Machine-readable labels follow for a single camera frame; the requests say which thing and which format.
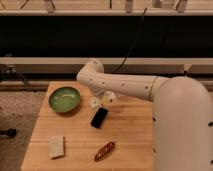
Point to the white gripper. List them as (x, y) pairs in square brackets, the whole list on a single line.
[(106, 98)]

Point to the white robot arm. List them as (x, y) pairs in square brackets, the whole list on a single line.
[(182, 114)]

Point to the green ceramic bowl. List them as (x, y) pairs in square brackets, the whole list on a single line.
[(64, 99)]

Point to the black rectangular block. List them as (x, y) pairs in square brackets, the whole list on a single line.
[(99, 117)]

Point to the red brown oblong object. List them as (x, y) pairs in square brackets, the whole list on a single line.
[(104, 151)]

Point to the beige sponge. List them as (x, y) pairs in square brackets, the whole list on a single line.
[(56, 146)]

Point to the black object on floor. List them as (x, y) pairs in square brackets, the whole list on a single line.
[(9, 132)]

